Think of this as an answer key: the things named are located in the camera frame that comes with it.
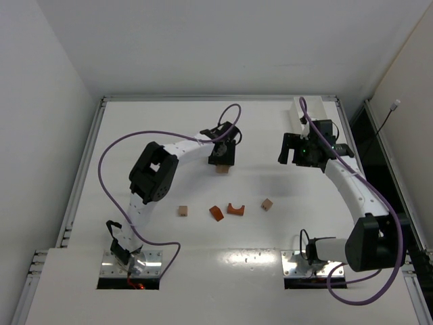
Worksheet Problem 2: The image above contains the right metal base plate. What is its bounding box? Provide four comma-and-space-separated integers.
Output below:
280, 250, 340, 279

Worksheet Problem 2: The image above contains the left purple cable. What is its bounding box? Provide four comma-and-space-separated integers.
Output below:
97, 103, 243, 277

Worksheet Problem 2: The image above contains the black wall cable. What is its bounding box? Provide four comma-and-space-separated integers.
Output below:
375, 100, 401, 135

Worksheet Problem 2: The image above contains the light pentagon wood block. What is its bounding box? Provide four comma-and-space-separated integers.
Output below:
261, 198, 273, 211

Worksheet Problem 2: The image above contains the purple cable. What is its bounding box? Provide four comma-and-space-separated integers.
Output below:
298, 96, 405, 305
97, 103, 243, 277

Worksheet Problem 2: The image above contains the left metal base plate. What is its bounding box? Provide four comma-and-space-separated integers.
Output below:
99, 250, 162, 278

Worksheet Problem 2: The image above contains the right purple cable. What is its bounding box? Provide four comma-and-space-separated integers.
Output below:
298, 96, 405, 305

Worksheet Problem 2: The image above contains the metal base plate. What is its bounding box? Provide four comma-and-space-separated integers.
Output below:
280, 250, 340, 279
99, 250, 162, 278

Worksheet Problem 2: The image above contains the light long wood block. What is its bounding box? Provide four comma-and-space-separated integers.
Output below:
216, 165, 224, 174

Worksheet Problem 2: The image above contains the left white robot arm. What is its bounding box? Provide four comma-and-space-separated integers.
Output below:
97, 122, 242, 265

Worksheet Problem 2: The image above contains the light wood cube block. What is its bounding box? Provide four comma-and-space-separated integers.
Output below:
178, 205, 188, 217

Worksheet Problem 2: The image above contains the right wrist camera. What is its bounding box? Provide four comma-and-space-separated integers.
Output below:
313, 119, 340, 143

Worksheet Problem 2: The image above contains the white perforated box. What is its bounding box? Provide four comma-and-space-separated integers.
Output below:
288, 96, 329, 136

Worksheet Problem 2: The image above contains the dark red arch block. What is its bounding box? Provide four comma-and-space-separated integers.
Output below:
227, 203, 245, 216

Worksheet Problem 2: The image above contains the dark red wedge block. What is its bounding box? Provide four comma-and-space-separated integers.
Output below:
209, 206, 224, 222

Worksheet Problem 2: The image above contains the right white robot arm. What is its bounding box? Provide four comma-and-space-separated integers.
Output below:
278, 133, 410, 272

